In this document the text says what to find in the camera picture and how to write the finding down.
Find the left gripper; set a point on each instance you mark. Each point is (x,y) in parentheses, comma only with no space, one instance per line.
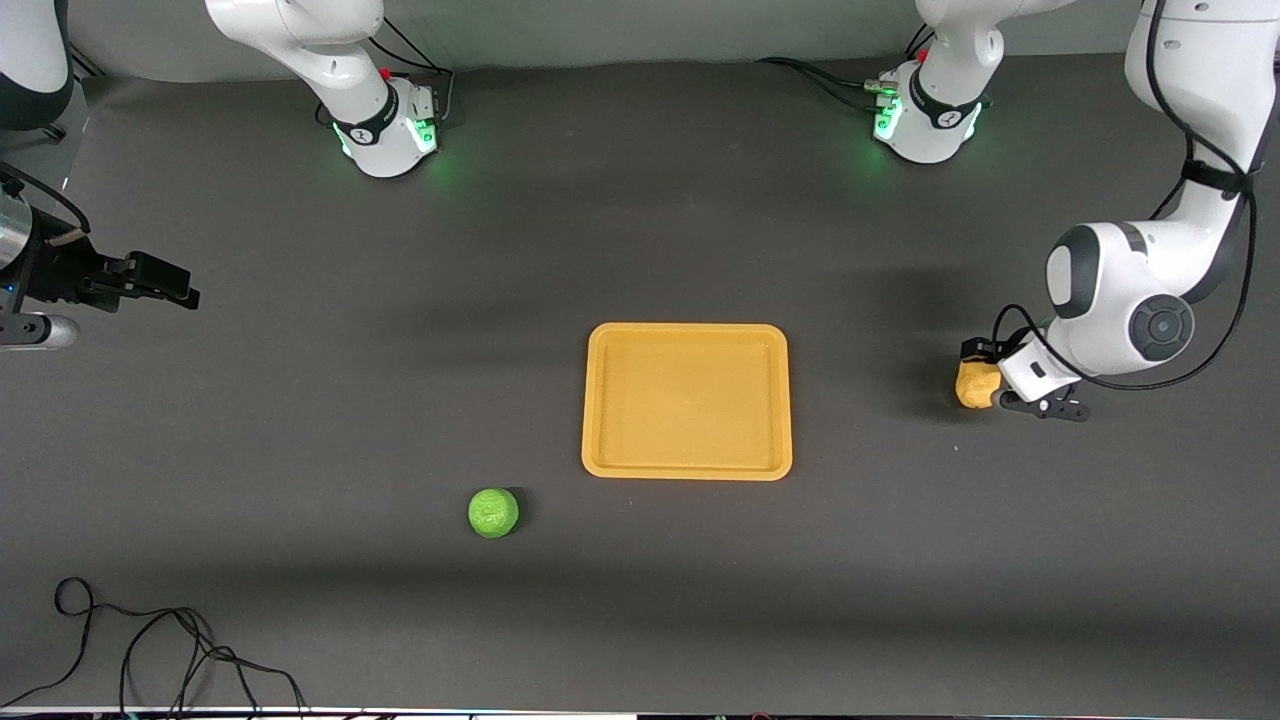
(979,350)

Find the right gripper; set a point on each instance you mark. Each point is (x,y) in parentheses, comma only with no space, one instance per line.
(62,273)

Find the yellow-brown potato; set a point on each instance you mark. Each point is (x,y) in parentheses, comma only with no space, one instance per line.
(975,387)

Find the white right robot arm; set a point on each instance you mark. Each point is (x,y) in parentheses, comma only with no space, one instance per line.
(340,70)

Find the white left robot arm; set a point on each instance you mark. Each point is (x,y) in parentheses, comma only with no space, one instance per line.
(1110,270)

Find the yellow plastic tray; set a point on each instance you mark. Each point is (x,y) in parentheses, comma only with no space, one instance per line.
(686,402)

